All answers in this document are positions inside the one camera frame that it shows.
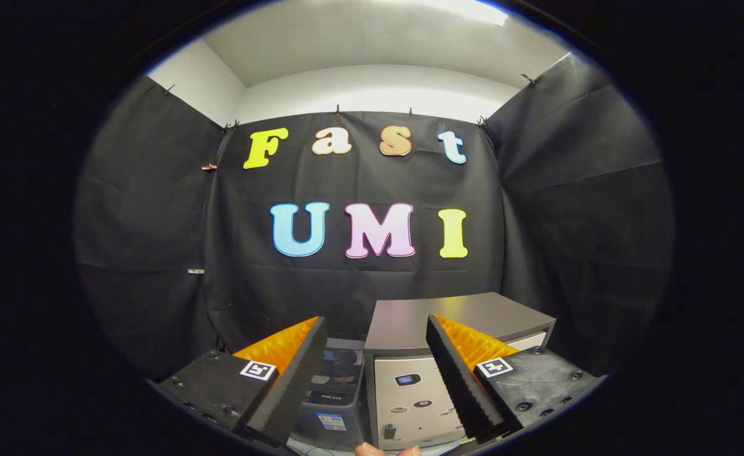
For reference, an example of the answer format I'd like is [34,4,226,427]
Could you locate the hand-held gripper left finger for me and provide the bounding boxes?
[157,317,328,447]

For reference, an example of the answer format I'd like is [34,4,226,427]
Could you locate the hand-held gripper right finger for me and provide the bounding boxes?
[426,315,604,444]

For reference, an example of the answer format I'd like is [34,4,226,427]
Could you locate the dark grey washing machine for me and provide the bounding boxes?
[293,337,373,450]

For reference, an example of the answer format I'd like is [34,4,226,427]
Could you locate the grey cabinet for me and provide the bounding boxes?
[362,291,558,450]

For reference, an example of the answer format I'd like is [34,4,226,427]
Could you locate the black backdrop cloth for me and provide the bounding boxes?
[74,51,674,381]

